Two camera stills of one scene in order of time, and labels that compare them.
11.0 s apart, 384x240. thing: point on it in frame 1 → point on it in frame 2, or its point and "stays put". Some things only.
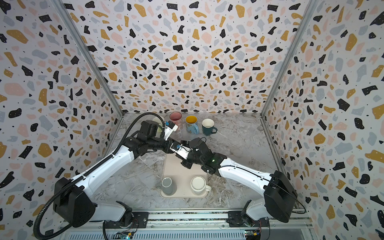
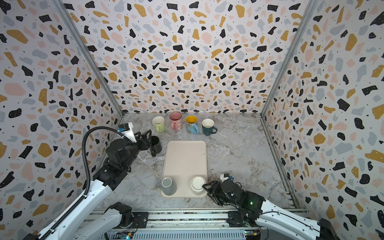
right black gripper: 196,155 → 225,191
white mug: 198,184 stays put
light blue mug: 192,125 stays put
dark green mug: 208,127 stays put
